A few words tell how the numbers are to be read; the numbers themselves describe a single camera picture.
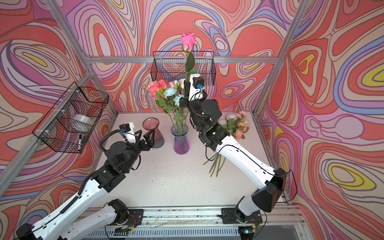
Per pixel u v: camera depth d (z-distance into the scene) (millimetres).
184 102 535
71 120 684
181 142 979
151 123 888
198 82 453
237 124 1051
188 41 469
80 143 719
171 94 734
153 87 725
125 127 557
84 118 735
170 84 779
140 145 602
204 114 432
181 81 756
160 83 763
